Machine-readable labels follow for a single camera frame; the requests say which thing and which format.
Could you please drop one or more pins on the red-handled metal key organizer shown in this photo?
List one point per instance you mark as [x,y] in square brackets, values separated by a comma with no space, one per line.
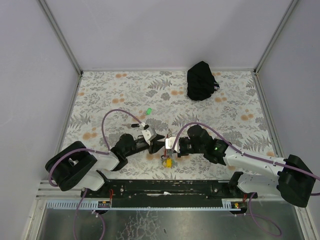
[168,151]

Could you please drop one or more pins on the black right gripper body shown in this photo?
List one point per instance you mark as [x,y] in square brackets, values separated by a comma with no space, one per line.
[180,146]

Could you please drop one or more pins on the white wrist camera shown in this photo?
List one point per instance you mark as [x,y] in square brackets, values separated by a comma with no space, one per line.
[172,143]
[148,134]

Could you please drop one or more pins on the black folded cloth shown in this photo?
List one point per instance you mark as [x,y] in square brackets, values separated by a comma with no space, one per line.
[201,83]

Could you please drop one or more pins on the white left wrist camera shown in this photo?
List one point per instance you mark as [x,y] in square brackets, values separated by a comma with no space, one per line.
[148,134]

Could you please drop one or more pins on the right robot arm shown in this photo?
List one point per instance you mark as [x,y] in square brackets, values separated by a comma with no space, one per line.
[288,177]

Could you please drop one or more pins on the white slotted cable duct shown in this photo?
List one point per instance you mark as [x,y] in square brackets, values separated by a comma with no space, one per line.
[132,205]

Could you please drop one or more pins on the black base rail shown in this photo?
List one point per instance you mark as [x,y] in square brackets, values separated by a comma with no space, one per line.
[171,191]

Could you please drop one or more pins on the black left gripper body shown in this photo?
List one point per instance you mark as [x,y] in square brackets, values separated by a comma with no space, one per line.
[152,144]

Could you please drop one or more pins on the green key tag with key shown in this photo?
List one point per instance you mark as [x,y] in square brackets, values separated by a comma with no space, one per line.
[148,111]

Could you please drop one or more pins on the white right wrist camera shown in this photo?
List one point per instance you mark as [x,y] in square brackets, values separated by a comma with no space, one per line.
[172,143]

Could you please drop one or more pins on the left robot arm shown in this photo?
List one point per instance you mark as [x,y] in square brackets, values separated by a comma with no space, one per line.
[78,166]

